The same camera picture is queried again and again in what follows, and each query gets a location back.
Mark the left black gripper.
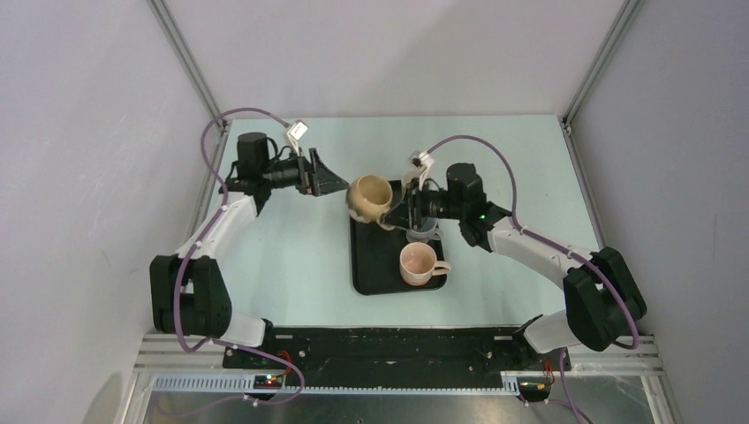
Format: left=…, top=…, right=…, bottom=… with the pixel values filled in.
left=261, top=148, right=348, bottom=197

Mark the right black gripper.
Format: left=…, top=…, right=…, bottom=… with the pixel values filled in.
left=379, top=178, right=464, bottom=231

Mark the clear glass mug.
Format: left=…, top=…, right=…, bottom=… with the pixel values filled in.
left=406, top=218, right=443, bottom=243

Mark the orange translucent cup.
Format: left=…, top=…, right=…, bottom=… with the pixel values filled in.
left=398, top=242, right=452, bottom=287

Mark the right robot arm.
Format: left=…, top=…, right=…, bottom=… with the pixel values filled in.
left=380, top=163, right=647, bottom=369

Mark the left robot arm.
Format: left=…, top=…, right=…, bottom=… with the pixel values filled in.
left=149, top=132, right=349, bottom=368

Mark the black rectangular tray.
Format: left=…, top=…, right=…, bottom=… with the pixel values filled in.
left=347, top=178, right=448, bottom=297

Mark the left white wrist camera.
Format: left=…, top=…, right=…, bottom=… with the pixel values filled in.
left=284, top=120, right=309, bottom=156

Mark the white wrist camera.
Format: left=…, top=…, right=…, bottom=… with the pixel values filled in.
left=402, top=151, right=435, bottom=190
left=284, top=120, right=309, bottom=156

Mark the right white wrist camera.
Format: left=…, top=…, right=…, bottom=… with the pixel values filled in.
left=402, top=151, right=435, bottom=190

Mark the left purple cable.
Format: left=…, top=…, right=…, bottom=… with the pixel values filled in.
left=172, top=107, right=306, bottom=406

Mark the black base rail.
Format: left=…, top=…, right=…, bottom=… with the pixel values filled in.
left=222, top=325, right=563, bottom=390

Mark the aluminium frame rail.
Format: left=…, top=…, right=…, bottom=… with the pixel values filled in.
left=133, top=335, right=665, bottom=396

